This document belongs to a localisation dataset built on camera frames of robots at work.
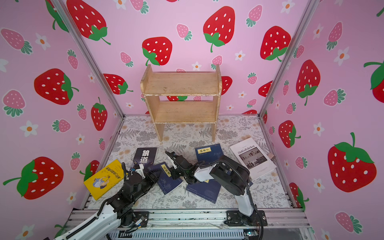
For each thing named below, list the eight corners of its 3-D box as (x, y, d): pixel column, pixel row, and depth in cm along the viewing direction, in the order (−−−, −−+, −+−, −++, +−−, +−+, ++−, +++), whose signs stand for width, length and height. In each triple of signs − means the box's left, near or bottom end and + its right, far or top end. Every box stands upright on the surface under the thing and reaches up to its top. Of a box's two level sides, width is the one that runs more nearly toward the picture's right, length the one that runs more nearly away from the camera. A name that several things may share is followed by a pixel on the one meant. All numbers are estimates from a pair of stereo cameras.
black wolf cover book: (133, 167, 95) (131, 165, 93) (138, 149, 103) (137, 147, 101) (154, 167, 95) (153, 165, 93) (157, 149, 103) (157, 147, 101)
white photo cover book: (252, 180, 89) (254, 177, 86) (229, 149, 103) (230, 146, 100) (274, 168, 94) (276, 165, 91) (249, 140, 108) (251, 137, 105)
